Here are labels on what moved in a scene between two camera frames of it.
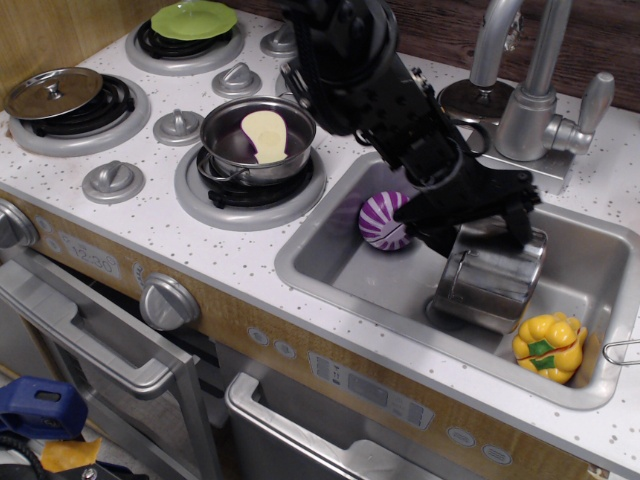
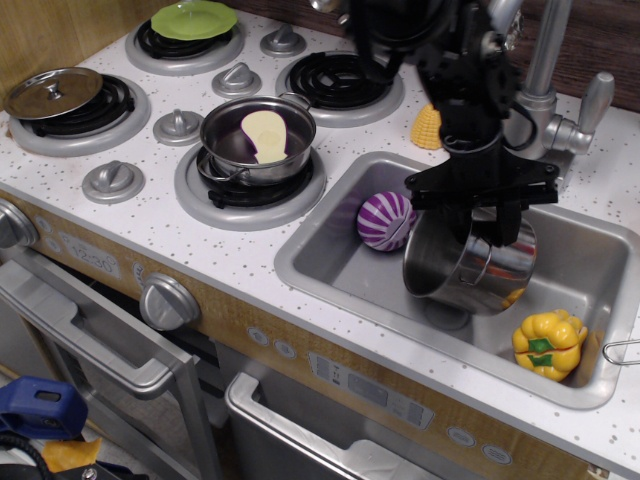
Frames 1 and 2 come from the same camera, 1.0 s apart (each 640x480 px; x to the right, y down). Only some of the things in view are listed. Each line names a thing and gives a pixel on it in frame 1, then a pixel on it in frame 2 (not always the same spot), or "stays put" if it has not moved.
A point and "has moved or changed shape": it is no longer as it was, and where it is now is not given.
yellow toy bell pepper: x=550 y=345 stays put
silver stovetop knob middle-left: x=178 y=128 stays put
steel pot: x=488 y=278 has moved or changed shape
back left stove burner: x=177 y=57 stays put
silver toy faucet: x=525 y=132 stays put
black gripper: x=460 y=193 to x=479 y=173
